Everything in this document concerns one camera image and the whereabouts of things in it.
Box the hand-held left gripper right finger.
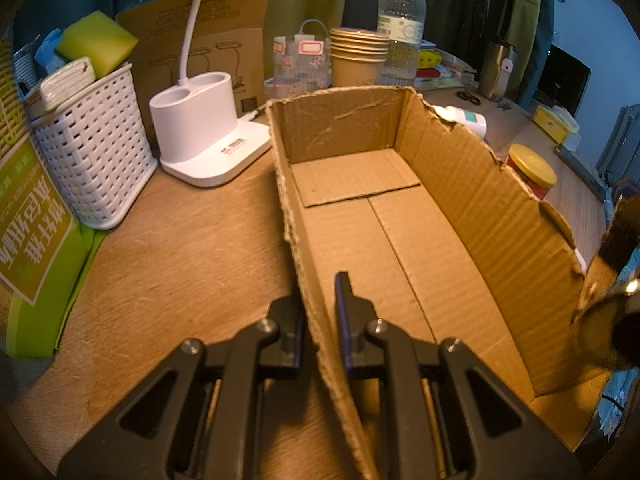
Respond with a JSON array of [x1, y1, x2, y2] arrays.
[[334, 271, 583, 480]]

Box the red jar with yellow lid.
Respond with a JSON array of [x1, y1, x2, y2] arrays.
[[505, 143, 557, 201]]

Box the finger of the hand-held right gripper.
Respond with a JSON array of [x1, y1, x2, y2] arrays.
[[572, 195, 640, 368]]

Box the grey chair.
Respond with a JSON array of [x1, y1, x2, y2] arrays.
[[595, 105, 640, 201]]

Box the blue plastic packet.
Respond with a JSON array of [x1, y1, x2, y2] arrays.
[[34, 29, 66, 73]]

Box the hanging dark clothes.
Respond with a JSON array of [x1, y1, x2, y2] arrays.
[[430, 0, 553, 101]]

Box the clear plastic water bottle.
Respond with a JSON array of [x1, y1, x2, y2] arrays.
[[377, 0, 427, 87]]

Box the green paper towel package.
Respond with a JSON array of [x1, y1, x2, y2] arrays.
[[0, 35, 108, 358]]

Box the cardboard box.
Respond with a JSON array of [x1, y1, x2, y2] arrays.
[[264, 86, 613, 480]]

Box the steel tumbler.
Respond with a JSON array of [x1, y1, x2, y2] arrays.
[[477, 37, 518, 100]]

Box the stack of white ribbed cups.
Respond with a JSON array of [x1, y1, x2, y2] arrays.
[[15, 52, 41, 101]]

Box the small white plastic bottle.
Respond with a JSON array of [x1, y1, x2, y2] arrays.
[[432, 105, 487, 138]]

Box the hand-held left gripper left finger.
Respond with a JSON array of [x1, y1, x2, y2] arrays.
[[56, 296, 307, 480]]

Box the white desk lamp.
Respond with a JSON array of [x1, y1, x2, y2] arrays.
[[148, 0, 273, 188]]

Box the brown printed cardboard package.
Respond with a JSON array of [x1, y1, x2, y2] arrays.
[[116, 0, 271, 151]]

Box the stack of brown paper cups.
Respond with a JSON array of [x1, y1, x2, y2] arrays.
[[328, 26, 391, 88]]

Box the white woven plastic basket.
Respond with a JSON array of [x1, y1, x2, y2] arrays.
[[27, 62, 158, 231]]

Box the dark monitor screen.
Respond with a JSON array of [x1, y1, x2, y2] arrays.
[[535, 45, 591, 116]]

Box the yellow-green sponge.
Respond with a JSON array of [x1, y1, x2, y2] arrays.
[[55, 14, 139, 78]]

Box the white folded tissue pack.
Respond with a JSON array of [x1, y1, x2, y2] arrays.
[[39, 57, 96, 111]]

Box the yellow box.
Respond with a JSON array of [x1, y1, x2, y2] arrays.
[[532, 105, 581, 143]]

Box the clear pouch with stickers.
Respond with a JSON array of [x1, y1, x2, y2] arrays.
[[272, 20, 333, 101]]

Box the pile of colourful books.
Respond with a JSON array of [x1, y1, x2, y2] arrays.
[[415, 40, 476, 91]]

